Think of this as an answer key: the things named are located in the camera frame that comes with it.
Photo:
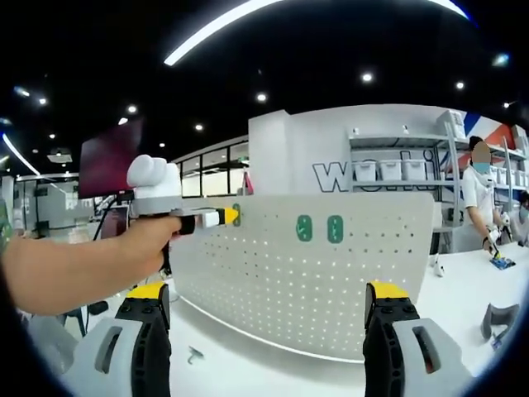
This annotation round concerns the small white device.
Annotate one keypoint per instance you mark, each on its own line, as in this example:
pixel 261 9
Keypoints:
pixel 440 269

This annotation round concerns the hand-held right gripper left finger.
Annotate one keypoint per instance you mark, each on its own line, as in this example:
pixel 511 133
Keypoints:
pixel 124 355

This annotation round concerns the white storage bin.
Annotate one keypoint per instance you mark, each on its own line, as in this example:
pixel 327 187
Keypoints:
pixel 415 170
pixel 367 171
pixel 390 170

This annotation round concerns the ceiling air conditioner cassette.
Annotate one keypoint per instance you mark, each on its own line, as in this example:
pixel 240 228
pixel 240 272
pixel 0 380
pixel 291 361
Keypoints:
pixel 60 158

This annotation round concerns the person in green shirt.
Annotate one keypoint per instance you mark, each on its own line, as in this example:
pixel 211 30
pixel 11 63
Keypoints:
pixel 3 223

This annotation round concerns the large dark wall screen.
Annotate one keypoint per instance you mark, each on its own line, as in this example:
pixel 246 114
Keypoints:
pixel 107 161

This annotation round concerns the round ceiling downlights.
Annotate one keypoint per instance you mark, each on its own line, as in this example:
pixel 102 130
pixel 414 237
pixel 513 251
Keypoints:
pixel 261 97

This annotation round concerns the blue board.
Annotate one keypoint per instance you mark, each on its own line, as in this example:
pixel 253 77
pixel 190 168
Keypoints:
pixel 502 263

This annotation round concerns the long ceiling light strip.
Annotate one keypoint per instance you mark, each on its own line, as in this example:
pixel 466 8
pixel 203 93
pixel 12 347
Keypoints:
pixel 186 45

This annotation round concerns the white storage box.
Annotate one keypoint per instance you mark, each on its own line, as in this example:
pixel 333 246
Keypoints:
pixel 452 124

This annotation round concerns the glass partition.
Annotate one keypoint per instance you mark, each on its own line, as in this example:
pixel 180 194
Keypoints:
pixel 215 169

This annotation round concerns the grey metal shelving rack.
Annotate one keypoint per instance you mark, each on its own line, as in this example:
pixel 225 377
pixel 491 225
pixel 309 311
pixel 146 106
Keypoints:
pixel 392 140

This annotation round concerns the grey curved plastic stand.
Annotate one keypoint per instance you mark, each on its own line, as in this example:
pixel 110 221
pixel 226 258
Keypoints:
pixel 492 320

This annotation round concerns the pink hanging bag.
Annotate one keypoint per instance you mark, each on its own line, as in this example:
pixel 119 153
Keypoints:
pixel 248 184

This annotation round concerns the green hook assembly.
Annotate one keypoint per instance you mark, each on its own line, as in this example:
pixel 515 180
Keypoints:
pixel 330 227
pixel 236 205

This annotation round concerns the person's left hand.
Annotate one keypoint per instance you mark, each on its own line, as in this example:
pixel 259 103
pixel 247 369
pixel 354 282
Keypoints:
pixel 149 240

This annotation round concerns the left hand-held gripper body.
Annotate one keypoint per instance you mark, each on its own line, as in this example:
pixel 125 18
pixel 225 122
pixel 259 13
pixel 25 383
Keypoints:
pixel 157 182

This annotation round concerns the white perforated mounting plate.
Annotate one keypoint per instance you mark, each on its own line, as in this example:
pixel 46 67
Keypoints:
pixel 372 203

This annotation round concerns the grey metal hook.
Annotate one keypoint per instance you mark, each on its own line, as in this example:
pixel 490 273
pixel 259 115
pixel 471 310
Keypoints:
pixel 194 355
pixel 308 221

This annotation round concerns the laptop on stand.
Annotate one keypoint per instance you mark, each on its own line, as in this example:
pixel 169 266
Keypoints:
pixel 115 223

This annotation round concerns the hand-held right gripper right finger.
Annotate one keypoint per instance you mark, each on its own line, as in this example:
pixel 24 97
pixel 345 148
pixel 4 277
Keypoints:
pixel 409 355

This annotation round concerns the black stool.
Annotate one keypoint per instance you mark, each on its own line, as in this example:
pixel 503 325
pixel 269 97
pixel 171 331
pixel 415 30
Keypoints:
pixel 97 308

